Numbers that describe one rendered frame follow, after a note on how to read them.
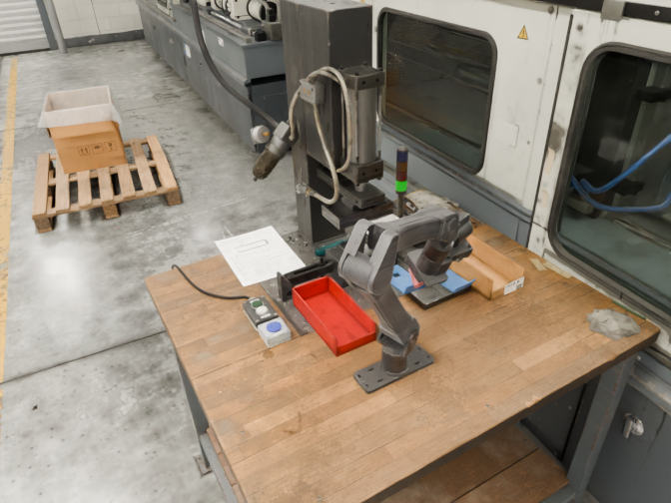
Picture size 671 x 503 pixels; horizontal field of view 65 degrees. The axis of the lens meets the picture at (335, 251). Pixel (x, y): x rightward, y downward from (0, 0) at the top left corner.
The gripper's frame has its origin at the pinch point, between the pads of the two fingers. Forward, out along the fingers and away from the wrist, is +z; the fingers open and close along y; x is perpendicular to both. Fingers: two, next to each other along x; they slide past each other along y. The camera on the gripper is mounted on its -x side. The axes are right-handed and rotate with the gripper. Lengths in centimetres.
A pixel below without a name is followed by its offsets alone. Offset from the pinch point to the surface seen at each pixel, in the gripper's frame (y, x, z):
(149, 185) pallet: 236, 28, 202
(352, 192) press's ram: 31.9, 3.3, -2.9
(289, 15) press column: 73, 8, -31
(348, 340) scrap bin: -3.3, 19.4, 11.9
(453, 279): 2.8, -19.1, 12.1
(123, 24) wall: 833, -61, 454
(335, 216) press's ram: 27.7, 10.5, 0.0
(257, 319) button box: 13.3, 38.1, 16.7
